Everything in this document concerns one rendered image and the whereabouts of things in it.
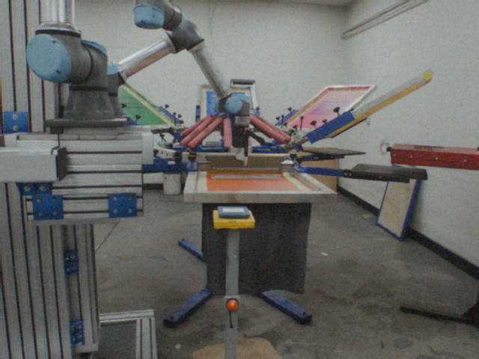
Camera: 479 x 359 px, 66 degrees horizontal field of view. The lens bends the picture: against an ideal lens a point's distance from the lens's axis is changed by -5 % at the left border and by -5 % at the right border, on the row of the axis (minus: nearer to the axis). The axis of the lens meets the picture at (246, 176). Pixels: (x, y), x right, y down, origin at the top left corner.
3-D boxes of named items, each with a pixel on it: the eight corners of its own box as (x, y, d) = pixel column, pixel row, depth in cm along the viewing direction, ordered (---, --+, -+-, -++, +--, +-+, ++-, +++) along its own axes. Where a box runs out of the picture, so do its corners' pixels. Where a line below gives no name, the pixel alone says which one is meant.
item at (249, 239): (307, 295, 163) (313, 198, 156) (201, 298, 158) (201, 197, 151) (305, 292, 166) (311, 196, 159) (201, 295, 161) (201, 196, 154)
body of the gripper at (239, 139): (231, 147, 204) (232, 124, 202) (248, 147, 205) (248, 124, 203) (233, 148, 197) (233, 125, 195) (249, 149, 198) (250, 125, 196)
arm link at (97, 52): (115, 87, 120) (115, 44, 118) (91, 85, 107) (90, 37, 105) (83, 87, 123) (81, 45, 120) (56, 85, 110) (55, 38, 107)
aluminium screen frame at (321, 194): (336, 203, 148) (337, 193, 148) (182, 203, 142) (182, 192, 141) (291, 170, 225) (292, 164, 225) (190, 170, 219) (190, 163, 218)
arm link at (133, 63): (84, 74, 164) (189, 15, 174) (87, 76, 178) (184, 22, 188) (100, 97, 168) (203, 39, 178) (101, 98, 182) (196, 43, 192)
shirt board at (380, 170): (424, 180, 254) (426, 168, 252) (426, 191, 217) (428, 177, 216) (244, 164, 306) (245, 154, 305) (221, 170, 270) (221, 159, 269)
